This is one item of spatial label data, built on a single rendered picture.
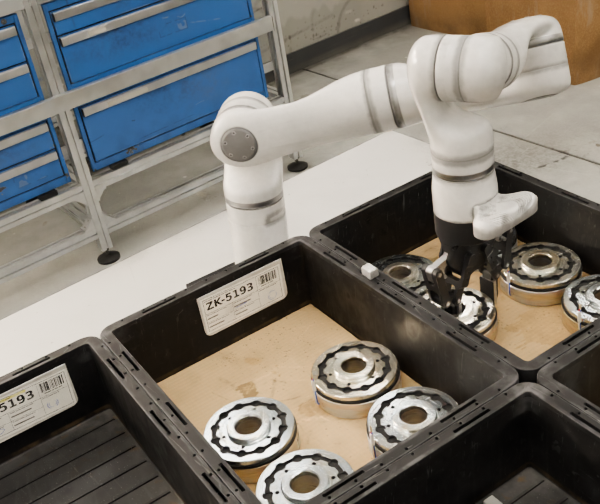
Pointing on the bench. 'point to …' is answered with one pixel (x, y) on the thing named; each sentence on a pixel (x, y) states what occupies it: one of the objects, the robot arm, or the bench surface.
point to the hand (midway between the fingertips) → (471, 304)
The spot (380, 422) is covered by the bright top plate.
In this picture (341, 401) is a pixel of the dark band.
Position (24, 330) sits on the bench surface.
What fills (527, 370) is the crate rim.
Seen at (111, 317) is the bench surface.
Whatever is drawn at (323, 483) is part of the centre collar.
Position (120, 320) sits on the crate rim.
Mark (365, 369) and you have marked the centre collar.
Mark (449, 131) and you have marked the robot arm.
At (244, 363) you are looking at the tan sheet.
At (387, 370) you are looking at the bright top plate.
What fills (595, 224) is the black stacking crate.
